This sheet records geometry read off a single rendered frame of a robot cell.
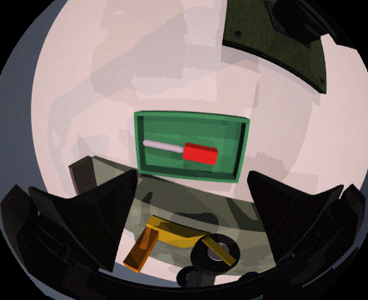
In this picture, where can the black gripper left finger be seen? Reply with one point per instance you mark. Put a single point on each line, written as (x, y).
(96, 218)

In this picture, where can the green tray floor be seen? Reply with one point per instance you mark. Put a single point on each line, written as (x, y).
(222, 135)

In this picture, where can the red-headed pin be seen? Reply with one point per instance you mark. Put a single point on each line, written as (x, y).
(193, 152)

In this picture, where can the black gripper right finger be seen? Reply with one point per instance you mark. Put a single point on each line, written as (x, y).
(287, 213)

